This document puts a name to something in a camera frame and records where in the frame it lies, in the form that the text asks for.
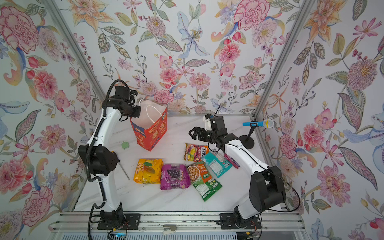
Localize magenta striped snack packet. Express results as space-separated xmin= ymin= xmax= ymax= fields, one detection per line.
xmin=224 ymin=154 xmax=240 ymax=169

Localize purple snack packet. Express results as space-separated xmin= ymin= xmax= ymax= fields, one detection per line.
xmin=160 ymin=164 xmax=191 ymax=191

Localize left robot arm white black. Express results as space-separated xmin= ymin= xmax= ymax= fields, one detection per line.
xmin=78 ymin=80 xmax=141 ymax=224

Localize orange candy snack packet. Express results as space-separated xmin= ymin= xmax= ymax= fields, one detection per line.
xmin=184 ymin=143 xmax=210 ymax=162

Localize small green toy piece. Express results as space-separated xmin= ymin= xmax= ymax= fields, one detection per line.
xmin=121 ymin=142 xmax=130 ymax=150

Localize black handled screwdriver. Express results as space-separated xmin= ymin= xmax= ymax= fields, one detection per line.
xmin=119 ymin=162 xmax=131 ymax=180

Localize green snack packet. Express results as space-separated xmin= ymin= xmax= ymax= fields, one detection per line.
xmin=193 ymin=179 xmax=223 ymax=202

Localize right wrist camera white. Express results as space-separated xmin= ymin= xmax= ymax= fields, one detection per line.
xmin=203 ymin=114 xmax=212 ymax=131

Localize red paper gift bag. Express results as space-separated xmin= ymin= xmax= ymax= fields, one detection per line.
xmin=130 ymin=100 xmax=168 ymax=152

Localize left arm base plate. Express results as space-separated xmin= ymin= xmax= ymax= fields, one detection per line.
xmin=97 ymin=213 xmax=141 ymax=230

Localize aluminium mounting rail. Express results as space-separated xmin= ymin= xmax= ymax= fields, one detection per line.
xmin=48 ymin=211 xmax=305 ymax=233

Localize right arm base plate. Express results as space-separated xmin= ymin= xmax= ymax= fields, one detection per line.
xmin=219 ymin=213 xmax=262 ymax=230

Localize yellow snack packet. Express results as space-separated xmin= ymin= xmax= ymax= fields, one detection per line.
xmin=134 ymin=159 xmax=163 ymax=185

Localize teal snack packet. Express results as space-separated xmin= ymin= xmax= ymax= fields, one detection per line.
xmin=202 ymin=152 xmax=232 ymax=178

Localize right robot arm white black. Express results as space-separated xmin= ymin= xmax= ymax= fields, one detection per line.
xmin=189 ymin=114 xmax=287 ymax=223

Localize orange green noodle packet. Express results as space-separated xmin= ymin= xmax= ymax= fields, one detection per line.
xmin=187 ymin=162 xmax=212 ymax=184

